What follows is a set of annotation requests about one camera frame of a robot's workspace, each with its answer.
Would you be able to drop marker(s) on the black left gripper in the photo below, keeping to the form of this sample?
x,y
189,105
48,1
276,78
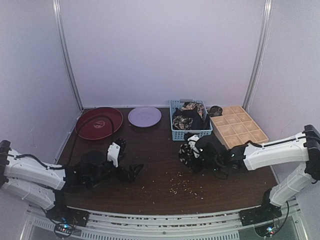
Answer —
x,y
130,176

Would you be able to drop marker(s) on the black skull pattern tie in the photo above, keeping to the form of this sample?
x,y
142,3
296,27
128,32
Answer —
x,y
185,154

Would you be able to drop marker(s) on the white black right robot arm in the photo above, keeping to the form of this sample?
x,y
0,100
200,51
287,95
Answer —
x,y
303,147

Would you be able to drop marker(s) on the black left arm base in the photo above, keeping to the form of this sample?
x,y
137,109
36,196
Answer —
x,y
71,216

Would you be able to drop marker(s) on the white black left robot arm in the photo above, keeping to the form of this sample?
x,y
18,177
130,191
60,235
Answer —
x,y
46,184

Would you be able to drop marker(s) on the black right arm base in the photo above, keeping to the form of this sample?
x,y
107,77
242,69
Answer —
x,y
259,214

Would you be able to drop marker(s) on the wooden compartment organizer box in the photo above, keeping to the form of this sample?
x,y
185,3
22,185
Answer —
x,y
235,127

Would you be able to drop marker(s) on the plain black tie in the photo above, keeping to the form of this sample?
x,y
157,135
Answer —
x,y
189,120

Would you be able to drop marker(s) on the blue perforated plastic basket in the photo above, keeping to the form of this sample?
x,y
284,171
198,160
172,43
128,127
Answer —
x,y
178,135

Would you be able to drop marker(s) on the rolled dark patterned tie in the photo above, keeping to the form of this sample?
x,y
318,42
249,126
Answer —
x,y
215,111

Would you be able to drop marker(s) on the lavender round plate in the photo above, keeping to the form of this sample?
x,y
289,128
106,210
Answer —
x,y
144,116

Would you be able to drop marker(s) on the dark red round tray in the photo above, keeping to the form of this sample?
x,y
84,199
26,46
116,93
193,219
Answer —
x,y
99,123

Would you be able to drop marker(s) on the orange paisley patterned tie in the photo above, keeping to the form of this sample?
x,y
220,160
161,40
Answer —
x,y
199,107

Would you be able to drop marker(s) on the right green circuit board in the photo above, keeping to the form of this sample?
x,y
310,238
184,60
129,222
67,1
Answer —
x,y
267,230

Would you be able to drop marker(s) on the green circuit board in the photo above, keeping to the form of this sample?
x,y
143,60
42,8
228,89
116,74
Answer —
x,y
63,230
267,230

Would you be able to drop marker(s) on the left green circuit board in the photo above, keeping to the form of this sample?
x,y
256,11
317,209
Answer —
x,y
63,230

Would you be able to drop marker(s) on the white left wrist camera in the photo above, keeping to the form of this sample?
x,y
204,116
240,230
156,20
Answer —
x,y
116,151

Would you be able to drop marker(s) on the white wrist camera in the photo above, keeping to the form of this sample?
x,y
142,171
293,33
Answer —
x,y
116,151
191,139

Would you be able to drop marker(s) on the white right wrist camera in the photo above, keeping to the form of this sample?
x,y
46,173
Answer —
x,y
191,139

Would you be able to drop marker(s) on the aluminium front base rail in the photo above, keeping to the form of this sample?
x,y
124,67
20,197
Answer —
x,y
223,225

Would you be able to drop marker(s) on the right aluminium frame post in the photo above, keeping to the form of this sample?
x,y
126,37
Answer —
x,y
261,47

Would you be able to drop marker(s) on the aluminium frame post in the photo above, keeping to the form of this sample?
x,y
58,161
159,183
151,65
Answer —
x,y
65,53
261,47

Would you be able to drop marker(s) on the left aluminium frame post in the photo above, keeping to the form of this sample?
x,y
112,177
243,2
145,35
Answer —
x,y
65,53

